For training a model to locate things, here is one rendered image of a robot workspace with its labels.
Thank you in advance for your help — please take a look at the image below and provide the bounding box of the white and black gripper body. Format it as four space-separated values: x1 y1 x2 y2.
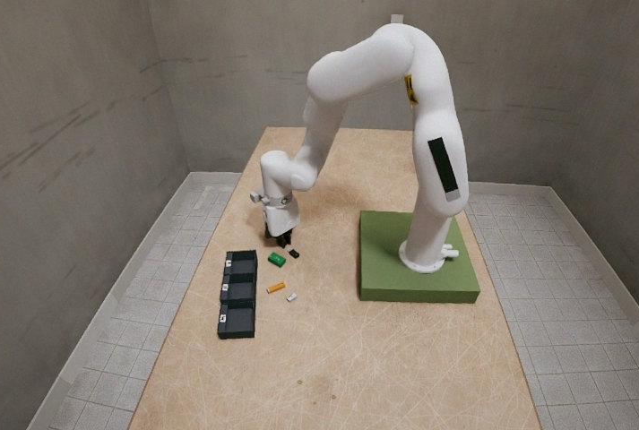
263 194 300 237

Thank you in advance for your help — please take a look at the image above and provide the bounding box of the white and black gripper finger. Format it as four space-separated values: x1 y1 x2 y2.
264 225 285 248
283 228 293 245

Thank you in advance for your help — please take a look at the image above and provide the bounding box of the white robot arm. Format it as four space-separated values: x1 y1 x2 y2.
250 23 469 273

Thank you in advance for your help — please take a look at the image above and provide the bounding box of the black rack of three bins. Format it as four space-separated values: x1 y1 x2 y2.
217 250 258 340

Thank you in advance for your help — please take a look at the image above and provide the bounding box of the orange aa battery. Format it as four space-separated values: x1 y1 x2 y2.
267 282 285 293

